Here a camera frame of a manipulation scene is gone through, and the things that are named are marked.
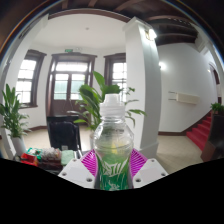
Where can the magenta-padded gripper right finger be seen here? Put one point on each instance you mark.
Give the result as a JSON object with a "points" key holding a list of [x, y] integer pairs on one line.
{"points": [[151, 172]]}

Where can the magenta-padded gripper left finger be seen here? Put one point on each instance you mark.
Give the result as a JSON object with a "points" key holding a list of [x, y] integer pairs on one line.
{"points": [[75, 173]]}

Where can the clear green-label drink bottle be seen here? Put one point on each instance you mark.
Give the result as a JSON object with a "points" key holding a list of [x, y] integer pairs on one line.
{"points": [[113, 150]]}

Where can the light green packet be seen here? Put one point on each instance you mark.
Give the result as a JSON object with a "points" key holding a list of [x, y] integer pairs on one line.
{"points": [[67, 157]]}

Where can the box of wrapped snacks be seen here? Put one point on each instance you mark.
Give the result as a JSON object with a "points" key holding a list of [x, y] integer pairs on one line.
{"points": [[50, 156]]}

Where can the black chair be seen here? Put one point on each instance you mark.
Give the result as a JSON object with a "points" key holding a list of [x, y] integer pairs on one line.
{"points": [[63, 133]]}

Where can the red plastic box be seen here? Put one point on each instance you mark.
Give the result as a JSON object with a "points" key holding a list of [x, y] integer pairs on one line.
{"points": [[29, 160]]}

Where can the dark wooden cabinet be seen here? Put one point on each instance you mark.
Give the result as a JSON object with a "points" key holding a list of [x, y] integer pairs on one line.
{"points": [[215, 140]]}

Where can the large plant in white pot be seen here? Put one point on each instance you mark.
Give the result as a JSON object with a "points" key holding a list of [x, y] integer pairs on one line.
{"points": [[11, 113], [90, 100]]}

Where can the dark wooden glazed door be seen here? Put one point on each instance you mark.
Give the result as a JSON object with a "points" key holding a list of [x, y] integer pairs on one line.
{"points": [[70, 83]]}

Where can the small green plant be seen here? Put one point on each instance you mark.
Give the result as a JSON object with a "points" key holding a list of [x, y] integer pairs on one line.
{"points": [[217, 107]]}

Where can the dark framed window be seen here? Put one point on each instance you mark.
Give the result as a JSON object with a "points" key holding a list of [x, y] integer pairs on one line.
{"points": [[116, 73], [28, 80]]}

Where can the green exit sign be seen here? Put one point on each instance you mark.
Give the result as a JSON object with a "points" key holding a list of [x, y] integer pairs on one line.
{"points": [[69, 50]]}

